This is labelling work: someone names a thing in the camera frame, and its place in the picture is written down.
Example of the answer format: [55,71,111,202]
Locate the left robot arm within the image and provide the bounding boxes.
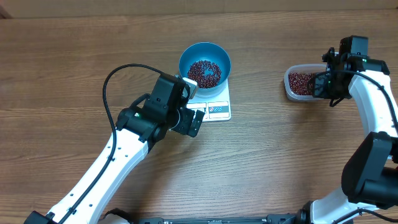
[25,73,204,224]

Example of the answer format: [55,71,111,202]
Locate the clear plastic container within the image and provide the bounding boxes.
[284,63,326,101]

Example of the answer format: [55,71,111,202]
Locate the white digital kitchen scale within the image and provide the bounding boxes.
[187,80,232,122]

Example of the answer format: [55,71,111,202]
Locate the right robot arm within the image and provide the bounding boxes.
[291,35,397,223]

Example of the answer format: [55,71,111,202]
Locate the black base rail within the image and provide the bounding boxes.
[102,208,354,224]

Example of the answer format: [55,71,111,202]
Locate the blue bowl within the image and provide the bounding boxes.
[178,42,232,85]

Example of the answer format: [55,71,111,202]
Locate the red beans in bowl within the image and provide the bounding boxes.
[187,60,222,88]

